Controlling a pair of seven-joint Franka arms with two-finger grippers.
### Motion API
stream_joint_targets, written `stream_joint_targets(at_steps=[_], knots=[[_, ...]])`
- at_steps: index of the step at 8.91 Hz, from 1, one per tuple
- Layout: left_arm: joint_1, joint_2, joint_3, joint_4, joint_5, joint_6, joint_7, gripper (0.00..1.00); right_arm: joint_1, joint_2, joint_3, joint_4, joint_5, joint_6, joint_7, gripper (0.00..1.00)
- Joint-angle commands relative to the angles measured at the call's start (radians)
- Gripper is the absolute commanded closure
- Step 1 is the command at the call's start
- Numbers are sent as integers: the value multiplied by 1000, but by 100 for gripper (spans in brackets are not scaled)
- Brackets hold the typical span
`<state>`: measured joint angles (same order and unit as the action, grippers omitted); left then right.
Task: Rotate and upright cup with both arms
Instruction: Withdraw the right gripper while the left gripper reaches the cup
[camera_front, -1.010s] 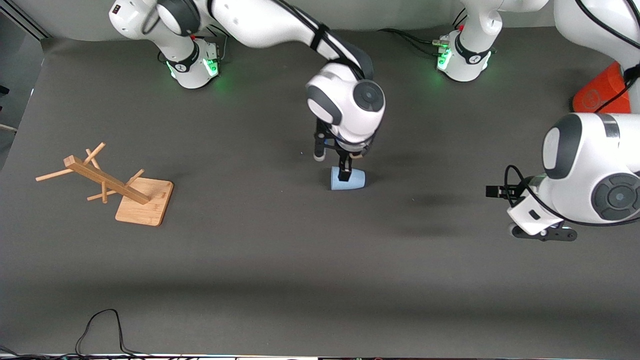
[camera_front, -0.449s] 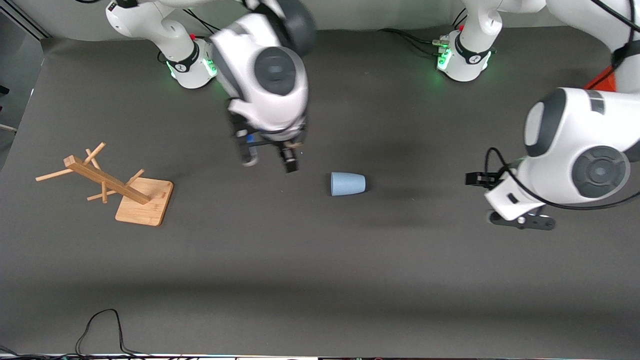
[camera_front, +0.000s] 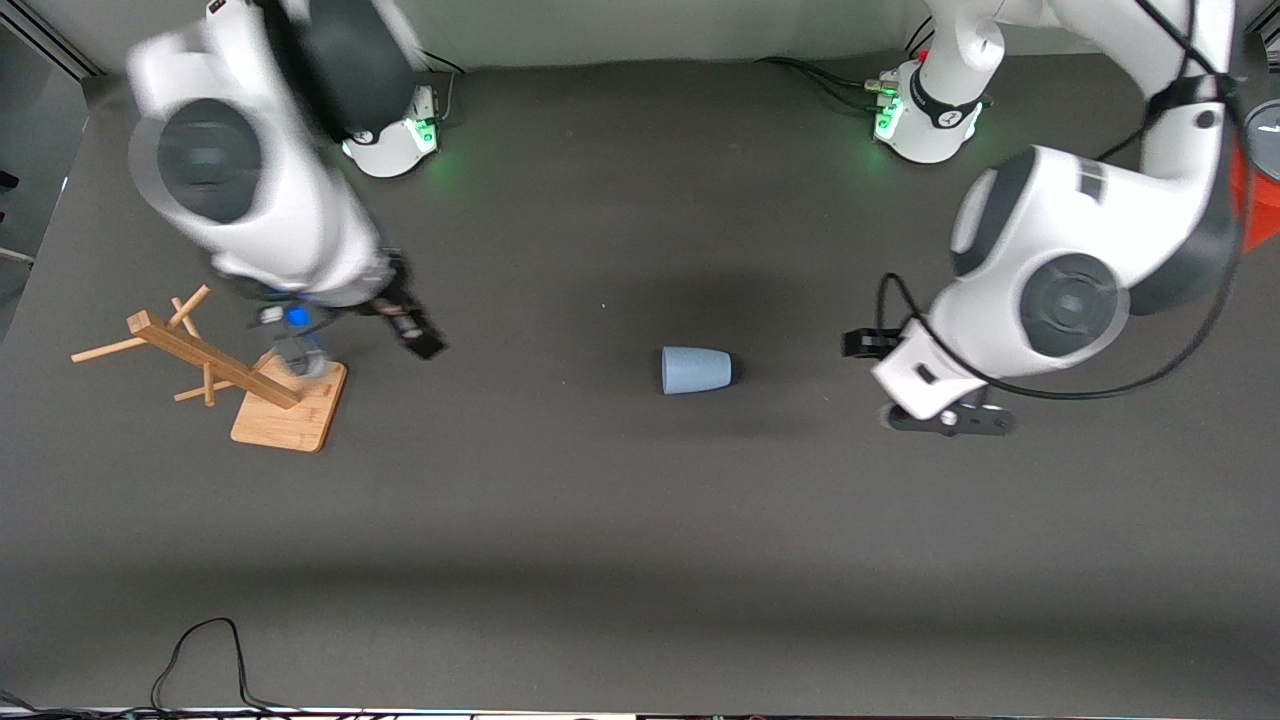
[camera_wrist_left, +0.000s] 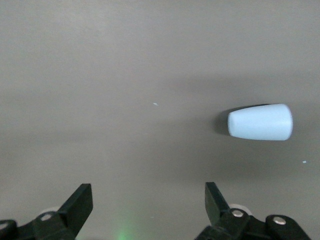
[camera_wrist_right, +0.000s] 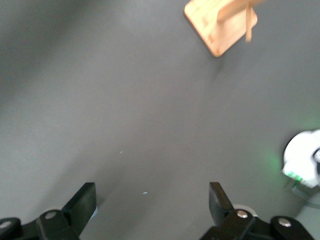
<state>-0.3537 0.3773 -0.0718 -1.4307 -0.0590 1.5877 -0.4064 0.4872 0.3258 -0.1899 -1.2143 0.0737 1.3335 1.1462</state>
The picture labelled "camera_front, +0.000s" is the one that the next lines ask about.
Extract light blue plastic cup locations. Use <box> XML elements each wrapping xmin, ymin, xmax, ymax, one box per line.
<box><xmin>660</xmin><ymin>345</ymin><xmax>734</xmax><ymax>396</ymax></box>

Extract wooden cup rack stand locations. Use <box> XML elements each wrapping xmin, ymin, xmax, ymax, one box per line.
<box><xmin>70</xmin><ymin>284</ymin><xmax>349</xmax><ymax>454</ymax></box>

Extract orange cylinder with grey lid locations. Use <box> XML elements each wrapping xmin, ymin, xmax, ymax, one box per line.
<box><xmin>1228</xmin><ymin>100</ymin><xmax>1280</xmax><ymax>256</ymax></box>

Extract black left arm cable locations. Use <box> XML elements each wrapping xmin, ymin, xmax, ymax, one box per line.
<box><xmin>878</xmin><ymin>0</ymin><xmax>1246</xmax><ymax>401</ymax></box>

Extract black right base cables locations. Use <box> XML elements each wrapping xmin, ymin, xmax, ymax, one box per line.
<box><xmin>410</xmin><ymin>50</ymin><xmax>473</xmax><ymax>126</ymax></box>

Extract black base cables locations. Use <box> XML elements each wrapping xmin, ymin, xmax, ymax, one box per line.
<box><xmin>410</xmin><ymin>50</ymin><xmax>473</xmax><ymax>126</ymax></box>
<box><xmin>755</xmin><ymin>57</ymin><xmax>891</xmax><ymax>113</ymax></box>

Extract thin black looped cable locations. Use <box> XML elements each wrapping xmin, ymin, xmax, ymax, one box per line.
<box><xmin>150</xmin><ymin>617</ymin><xmax>301</xmax><ymax>713</ymax></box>

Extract dark metal frame rail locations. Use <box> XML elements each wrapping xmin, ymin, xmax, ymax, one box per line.
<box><xmin>0</xmin><ymin>0</ymin><xmax>101</xmax><ymax>79</ymax></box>

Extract black left base cables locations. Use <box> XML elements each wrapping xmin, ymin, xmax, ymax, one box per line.
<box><xmin>755</xmin><ymin>57</ymin><xmax>891</xmax><ymax>113</ymax></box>

